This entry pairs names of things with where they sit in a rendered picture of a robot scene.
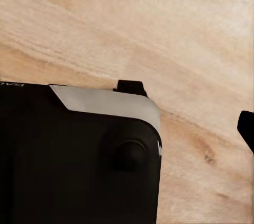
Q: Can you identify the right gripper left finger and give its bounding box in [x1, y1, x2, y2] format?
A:
[0, 111, 28, 174]

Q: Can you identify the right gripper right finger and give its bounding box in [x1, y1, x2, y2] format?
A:
[237, 110, 254, 153]

